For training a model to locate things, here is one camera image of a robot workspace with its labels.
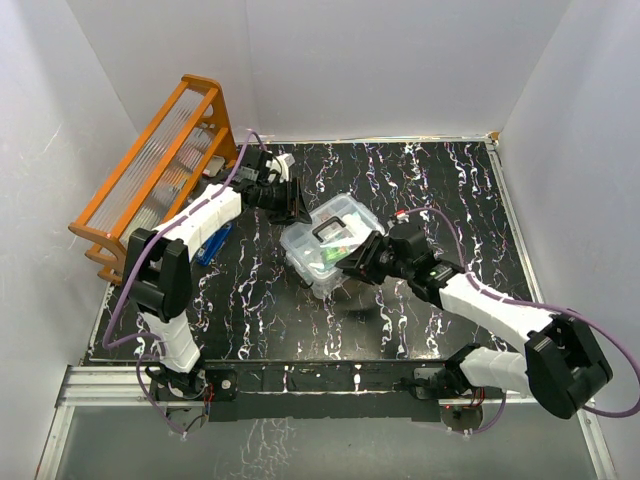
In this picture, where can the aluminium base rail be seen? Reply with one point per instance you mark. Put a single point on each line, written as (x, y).
(320, 390)

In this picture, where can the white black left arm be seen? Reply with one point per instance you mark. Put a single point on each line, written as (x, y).
(158, 267)

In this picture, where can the clear medicine kit box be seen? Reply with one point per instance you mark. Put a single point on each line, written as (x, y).
(330, 250)

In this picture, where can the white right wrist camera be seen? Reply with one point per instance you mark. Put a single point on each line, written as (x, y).
(400, 217)

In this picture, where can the orange wooden rack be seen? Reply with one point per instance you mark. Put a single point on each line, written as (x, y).
(156, 176)

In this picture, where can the blue stapler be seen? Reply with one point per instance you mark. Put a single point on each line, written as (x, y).
(209, 249)

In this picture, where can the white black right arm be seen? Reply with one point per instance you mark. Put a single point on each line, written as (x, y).
(553, 357)

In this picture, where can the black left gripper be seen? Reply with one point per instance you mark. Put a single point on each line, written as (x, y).
(294, 211)

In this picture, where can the green medicine carton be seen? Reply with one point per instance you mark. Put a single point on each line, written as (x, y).
(331, 255)

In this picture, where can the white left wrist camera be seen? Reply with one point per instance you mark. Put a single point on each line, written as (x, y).
(280, 168)

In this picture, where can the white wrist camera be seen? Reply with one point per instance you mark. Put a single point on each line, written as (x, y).
(280, 168)
(400, 217)

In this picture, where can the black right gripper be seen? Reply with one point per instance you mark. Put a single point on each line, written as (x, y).
(359, 262)

